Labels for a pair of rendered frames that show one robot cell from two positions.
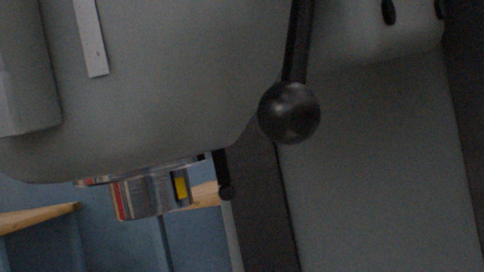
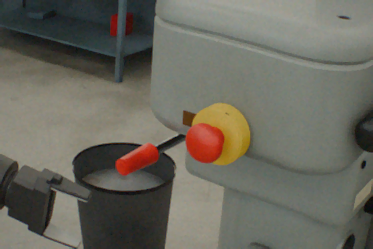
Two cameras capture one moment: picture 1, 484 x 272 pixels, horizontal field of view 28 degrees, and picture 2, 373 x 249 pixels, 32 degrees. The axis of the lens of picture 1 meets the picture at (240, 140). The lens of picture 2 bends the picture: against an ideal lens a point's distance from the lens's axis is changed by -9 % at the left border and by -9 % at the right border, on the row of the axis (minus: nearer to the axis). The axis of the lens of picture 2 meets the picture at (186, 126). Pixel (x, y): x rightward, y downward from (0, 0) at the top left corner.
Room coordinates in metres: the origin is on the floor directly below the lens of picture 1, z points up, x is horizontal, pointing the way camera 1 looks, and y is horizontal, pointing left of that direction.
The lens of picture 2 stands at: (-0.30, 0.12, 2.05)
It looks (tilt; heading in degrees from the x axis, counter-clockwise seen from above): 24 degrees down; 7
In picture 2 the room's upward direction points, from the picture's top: 4 degrees clockwise
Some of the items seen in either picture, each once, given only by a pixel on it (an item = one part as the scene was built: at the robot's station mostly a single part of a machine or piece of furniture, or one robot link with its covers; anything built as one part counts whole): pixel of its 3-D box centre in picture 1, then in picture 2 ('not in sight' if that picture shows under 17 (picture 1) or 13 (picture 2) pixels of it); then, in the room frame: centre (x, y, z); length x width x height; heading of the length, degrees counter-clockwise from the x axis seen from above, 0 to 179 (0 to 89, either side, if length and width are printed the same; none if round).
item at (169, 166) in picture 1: (144, 165); not in sight; (0.56, 0.06, 1.31); 0.09 x 0.09 x 0.01
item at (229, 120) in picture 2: not in sight; (220, 134); (0.35, 0.16, 1.76); 0.06 x 0.02 x 0.06; 63
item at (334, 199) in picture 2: not in sight; (322, 126); (0.60, 0.04, 1.68); 0.34 x 0.24 x 0.10; 153
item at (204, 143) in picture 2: not in sight; (207, 141); (0.33, 0.17, 1.76); 0.04 x 0.03 x 0.04; 63
